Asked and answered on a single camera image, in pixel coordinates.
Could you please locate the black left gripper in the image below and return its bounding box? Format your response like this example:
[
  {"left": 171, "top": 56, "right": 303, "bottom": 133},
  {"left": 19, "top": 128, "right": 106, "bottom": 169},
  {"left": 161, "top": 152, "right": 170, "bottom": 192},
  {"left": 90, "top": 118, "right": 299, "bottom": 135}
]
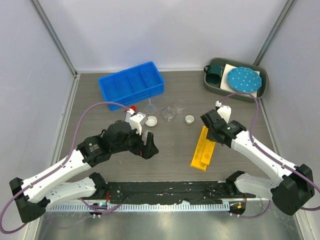
[{"left": 111, "top": 123, "right": 159, "bottom": 159}]

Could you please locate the yellow test tube rack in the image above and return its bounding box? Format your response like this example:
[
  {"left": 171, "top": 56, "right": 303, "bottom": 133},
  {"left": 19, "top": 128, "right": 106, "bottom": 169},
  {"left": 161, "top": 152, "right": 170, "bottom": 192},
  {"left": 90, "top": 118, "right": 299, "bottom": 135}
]
[{"left": 190, "top": 126, "right": 216, "bottom": 172}]

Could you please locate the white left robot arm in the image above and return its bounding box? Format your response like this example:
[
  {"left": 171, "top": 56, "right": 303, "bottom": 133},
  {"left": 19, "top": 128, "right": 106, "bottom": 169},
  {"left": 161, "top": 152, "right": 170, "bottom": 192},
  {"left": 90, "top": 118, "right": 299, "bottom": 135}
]
[{"left": 9, "top": 112, "right": 159, "bottom": 224}]

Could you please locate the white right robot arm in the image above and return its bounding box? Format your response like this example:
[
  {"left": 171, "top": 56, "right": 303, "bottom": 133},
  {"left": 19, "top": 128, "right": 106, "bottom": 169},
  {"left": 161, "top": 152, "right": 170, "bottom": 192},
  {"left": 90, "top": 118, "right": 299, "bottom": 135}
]
[{"left": 200, "top": 105, "right": 315, "bottom": 216}]

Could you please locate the small clear glass beaker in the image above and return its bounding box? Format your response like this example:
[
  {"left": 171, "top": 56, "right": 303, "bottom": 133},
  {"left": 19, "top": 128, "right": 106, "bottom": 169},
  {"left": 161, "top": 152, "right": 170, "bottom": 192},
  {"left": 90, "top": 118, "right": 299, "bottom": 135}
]
[{"left": 143, "top": 130, "right": 151, "bottom": 138}]

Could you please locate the white ceramic evaporating dish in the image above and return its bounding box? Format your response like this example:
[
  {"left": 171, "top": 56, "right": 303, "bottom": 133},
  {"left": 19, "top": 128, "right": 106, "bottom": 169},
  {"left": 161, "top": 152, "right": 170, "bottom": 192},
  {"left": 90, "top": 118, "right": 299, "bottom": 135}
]
[{"left": 145, "top": 116, "right": 158, "bottom": 127}]

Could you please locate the small white ceramic crucible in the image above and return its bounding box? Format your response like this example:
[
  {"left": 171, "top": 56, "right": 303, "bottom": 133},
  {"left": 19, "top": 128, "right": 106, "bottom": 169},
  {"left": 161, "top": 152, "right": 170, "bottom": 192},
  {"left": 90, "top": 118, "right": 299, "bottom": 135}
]
[{"left": 185, "top": 115, "right": 195, "bottom": 125}]

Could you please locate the white wash bottle red cap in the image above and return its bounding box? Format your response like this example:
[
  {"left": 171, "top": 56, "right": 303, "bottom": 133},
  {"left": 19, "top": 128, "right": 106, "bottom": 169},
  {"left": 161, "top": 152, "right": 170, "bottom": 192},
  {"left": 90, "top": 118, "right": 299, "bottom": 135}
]
[{"left": 124, "top": 105, "right": 136, "bottom": 123}]

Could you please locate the tall clear glass beaker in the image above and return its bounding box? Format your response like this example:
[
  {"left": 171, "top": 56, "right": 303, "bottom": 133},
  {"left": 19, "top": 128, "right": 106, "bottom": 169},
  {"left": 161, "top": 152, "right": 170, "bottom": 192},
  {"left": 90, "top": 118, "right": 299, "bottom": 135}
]
[{"left": 175, "top": 100, "right": 186, "bottom": 116}]

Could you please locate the blue polka dot plate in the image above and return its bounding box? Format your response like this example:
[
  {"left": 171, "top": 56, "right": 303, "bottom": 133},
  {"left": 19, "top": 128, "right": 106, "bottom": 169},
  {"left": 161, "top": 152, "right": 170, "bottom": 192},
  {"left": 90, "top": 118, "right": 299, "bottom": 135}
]
[{"left": 226, "top": 67, "right": 262, "bottom": 94}]

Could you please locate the dark green mug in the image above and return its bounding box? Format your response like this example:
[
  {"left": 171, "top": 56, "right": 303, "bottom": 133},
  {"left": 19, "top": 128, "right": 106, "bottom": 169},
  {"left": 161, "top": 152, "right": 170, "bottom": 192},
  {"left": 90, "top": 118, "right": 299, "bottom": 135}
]
[{"left": 203, "top": 64, "right": 224, "bottom": 85}]

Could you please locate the blue plastic divided bin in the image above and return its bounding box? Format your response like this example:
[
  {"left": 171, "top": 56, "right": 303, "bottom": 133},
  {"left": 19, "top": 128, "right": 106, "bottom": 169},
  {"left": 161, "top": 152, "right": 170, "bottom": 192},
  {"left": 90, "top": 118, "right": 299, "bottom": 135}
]
[{"left": 98, "top": 61, "right": 165, "bottom": 106}]

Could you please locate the grey-green plastic tray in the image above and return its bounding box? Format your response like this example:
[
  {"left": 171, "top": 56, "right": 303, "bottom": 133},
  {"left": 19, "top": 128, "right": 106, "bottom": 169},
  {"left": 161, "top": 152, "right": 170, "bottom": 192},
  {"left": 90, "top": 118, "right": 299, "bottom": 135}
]
[{"left": 202, "top": 57, "right": 269, "bottom": 103}]

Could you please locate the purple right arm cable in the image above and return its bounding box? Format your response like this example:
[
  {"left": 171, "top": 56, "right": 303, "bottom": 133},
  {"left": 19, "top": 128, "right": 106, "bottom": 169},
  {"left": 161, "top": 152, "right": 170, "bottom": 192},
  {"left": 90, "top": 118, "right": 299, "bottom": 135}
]
[{"left": 216, "top": 91, "right": 320, "bottom": 211}]

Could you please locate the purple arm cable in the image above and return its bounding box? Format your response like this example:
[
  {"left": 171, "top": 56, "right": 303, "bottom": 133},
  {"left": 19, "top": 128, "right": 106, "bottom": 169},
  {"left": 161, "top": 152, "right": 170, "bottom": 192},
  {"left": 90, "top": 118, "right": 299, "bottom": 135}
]
[
  {"left": 0, "top": 101, "right": 133, "bottom": 232},
  {"left": 216, "top": 91, "right": 320, "bottom": 211}
]

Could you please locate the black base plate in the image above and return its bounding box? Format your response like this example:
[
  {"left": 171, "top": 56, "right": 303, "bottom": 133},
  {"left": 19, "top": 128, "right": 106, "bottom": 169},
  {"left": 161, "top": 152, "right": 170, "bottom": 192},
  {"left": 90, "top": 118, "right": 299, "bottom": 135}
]
[{"left": 77, "top": 180, "right": 256, "bottom": 206}]

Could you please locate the white slotted cable duct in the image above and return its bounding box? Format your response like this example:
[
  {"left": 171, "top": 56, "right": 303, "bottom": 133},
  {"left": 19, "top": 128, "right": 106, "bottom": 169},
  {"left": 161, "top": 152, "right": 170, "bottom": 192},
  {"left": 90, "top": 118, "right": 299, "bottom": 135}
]
[{"left": 47, "top": 201, "right": 230, "bottom": 213}]

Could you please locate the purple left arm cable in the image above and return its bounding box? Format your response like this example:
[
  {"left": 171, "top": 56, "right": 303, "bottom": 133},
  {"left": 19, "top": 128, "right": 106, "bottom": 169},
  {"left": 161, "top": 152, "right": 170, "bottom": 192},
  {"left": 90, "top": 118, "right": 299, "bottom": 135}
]
[{"left": 0, "top": 101, "right": 133, "bottom": 232}]

